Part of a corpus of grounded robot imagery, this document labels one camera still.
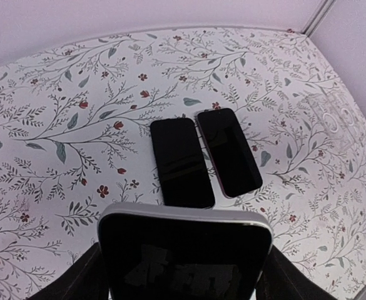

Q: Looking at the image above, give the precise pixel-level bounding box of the floral patterned table mat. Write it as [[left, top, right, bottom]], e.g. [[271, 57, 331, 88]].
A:
[[0, 27, 366, 299]]

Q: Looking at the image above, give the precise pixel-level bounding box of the black smartphone with white edge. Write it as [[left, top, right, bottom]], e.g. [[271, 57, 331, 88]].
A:
[[97, 202, 273, 299]]

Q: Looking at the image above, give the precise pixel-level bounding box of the clear case on mat right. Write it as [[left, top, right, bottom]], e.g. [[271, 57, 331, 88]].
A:
[[305, 94, 363, 152]]

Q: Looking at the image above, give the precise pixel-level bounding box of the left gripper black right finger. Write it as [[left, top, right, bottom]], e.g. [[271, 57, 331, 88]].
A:
[[255, 246, 335, 300]]

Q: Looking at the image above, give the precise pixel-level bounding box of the black smartphone corner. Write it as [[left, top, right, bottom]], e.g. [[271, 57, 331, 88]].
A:
[[150, 118, 215, 209]]

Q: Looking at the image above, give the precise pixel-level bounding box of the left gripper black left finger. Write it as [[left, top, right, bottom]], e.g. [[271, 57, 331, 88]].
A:
[[30, 243, 109, 299]]

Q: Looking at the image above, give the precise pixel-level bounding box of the right aluminium frame post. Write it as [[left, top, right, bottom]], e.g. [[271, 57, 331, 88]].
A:
[[301, 0, 336, 37]]

